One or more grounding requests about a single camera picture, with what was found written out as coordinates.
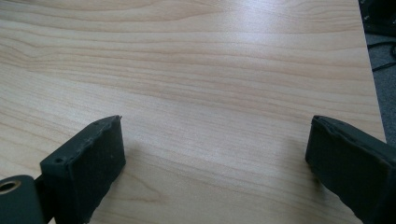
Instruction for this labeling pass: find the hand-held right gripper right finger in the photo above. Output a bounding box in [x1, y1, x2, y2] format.
[304, 115, 396, 224]

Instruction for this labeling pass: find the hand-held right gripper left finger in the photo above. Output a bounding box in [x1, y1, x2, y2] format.
[39, 115, 127, 224]

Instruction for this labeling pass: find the black cable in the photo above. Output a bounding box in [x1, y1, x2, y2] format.
[367, 40, 396, 73]

